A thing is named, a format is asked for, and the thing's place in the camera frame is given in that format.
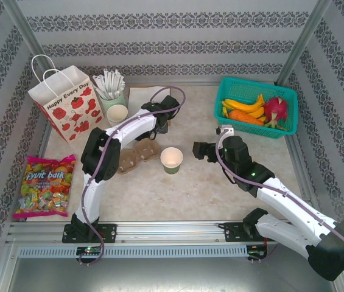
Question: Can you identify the white paper napkin stack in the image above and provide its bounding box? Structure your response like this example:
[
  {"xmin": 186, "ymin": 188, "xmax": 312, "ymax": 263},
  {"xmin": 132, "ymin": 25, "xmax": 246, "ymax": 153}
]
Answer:
[{"xmin": 128, "ymin": 86, "xmax": 172, "ymax": 116}]

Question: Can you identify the brown cardboard cup carrier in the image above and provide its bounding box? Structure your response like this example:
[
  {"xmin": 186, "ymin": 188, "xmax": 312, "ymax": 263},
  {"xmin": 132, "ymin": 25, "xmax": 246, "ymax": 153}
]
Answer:
[{"xmin": 116, "ymin": 140, "xmax": 162, "ymax": 175}]

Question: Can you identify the green paper coffee cup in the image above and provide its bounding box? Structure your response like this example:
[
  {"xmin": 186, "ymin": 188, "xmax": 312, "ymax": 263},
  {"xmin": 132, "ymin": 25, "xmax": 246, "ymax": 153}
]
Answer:
[{"xmin": 160, "ymin": 147, "xmax": 184, "ymax": 175}]

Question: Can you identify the white paper bag red print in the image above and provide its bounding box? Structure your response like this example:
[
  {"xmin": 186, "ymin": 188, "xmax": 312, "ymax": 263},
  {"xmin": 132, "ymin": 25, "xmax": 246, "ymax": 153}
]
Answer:
[{"xmin": 27, "ymin": 54, "xmax": 105, "ymax": 145}]

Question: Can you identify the orange toy carrot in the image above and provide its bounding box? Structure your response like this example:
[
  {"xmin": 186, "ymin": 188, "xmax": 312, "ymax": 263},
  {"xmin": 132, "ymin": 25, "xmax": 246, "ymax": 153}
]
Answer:
[{"xmin": 228, "ymin": 109, "xmax": 265, "ymax": 126}]

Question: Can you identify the yellow toy banana bunch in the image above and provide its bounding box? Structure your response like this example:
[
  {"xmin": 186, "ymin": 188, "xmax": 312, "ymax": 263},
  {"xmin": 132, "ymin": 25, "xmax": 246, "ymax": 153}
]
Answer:
[{"xmin": 221, "ymin": 93, "xmax": 267, "ymax": 121}]

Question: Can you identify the white wrapped straw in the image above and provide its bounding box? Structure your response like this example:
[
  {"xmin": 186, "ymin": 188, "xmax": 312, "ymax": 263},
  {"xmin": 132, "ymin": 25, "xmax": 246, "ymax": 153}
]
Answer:
[
  {"xmin": 104, "ymin": 69, "xmax": 114, "ymax": 100},
  {"xmin": 112, "ymin": 69, "xmax": 122, "ymax": 98},
  {"xmin": 115, "ymin": 77, "xmax": 127, "ymax": 99},
  {"xmin": 91, "ymin": 75, "xmax": 111, "ymax": 100}
]

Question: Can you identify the stack of paper cups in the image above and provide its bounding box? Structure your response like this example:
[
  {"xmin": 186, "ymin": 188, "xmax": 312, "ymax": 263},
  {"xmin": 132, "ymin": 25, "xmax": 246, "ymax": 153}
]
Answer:
[{"xmin": 106, "ymin": 103, "xmax": 129, "ymax": 128}]

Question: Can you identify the pink toy dragon fruit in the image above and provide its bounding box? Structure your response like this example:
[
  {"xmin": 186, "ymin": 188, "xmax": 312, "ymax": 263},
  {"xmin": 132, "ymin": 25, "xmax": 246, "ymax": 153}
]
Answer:
[{"xmin": 262, "ymin": 96, "xmax": 290, "ymax": 132}]

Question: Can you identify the mint green straw holder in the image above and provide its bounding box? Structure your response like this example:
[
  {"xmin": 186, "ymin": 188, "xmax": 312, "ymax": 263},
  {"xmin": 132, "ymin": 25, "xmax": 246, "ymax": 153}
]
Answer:
[{"xmin": 97, "ymin": 88, "xmax": 127, "ymax": 113}]

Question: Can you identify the teal plastic basket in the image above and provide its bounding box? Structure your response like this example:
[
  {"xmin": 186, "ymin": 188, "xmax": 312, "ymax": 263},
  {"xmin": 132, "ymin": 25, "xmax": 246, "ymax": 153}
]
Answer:
[{"xmin": 213, "ymin": 76, "xmax": 299, "ymax": 140}]

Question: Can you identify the colourful fruit candy bag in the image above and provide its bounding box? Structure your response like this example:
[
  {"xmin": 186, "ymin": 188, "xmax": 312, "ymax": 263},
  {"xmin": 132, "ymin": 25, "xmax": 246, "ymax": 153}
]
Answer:
[{"xmin": 12, "ymin": 154, "xmax": 77, "ymax": 220}]

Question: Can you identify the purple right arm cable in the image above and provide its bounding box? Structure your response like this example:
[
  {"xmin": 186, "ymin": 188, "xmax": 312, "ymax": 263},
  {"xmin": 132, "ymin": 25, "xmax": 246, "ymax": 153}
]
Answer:
[{"xmin": 216, "ymin": 132, "xmax": 344, "ymax": 272}]

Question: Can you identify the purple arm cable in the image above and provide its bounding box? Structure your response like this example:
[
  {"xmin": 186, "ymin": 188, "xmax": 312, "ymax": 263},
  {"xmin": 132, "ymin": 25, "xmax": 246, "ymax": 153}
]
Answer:
[
  {"xmin": 79, "ymin": 86, "xmax": 188, "ymax": 267},
  {"xmin": 216, "ymin": 132, "xmax": 344, "ymax": 272}
]

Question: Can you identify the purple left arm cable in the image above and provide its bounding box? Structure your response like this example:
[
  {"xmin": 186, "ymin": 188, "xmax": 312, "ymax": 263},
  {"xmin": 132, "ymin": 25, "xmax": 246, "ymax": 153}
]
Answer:
[{"xmin": 79, "ymin": 86, "xmax": 188, "ymax": 267}]

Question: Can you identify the aluminium table edge rail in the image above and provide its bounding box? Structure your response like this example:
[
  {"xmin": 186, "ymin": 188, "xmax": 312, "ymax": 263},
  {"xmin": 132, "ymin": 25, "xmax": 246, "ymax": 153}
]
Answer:
[{"xmin": 122, "ymin": 79, "xmax": 279, "ymax": 88}]

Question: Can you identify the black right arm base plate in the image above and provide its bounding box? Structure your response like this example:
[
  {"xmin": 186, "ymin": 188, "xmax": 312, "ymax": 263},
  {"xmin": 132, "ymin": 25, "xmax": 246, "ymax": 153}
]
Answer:
[{"xmin": 222, "ymin": 221, "xmax": 281, "ymax": 243}]

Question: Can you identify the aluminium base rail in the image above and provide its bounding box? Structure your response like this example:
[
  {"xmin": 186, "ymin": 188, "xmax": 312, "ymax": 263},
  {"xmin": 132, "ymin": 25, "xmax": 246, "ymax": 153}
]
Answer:
[{"xmin": 5, "ymin": 221, "xmax": 340, "ymax": 244}]

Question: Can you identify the grey slotted cable duct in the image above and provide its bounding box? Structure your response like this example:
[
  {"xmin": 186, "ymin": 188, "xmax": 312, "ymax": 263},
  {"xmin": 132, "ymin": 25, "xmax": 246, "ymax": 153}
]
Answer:
[{"xmin": 18, "ymin": 245, "xmax": 248, "ymax": 259}]

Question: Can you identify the aluminium frame post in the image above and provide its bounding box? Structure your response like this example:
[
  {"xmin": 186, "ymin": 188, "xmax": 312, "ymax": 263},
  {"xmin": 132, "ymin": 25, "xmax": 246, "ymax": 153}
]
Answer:
[
  {"xmin": 275, "ymin": 0, "xmax": 334, "ymax": 88},
  {"xmin": 1, "ymin": 0, "xmax": 63, "ymax": 92}
]

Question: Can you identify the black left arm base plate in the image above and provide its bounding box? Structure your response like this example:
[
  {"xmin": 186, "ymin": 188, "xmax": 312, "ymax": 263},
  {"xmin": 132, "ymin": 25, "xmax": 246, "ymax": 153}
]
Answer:
[{"xmin": 61, "ymin": 223, "xmax": 118, "ymax": 244}]

